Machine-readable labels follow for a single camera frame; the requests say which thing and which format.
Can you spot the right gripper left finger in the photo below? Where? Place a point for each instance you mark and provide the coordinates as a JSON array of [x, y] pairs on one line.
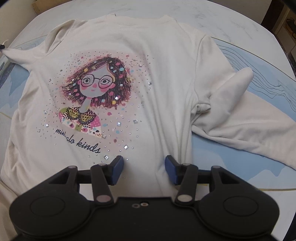
[[103, 176]]

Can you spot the white printed sweatshirt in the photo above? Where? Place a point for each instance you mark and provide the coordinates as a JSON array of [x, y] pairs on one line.
[[137, 88]]

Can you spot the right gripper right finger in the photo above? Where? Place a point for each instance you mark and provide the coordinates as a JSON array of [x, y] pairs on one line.
[[185, 176]]

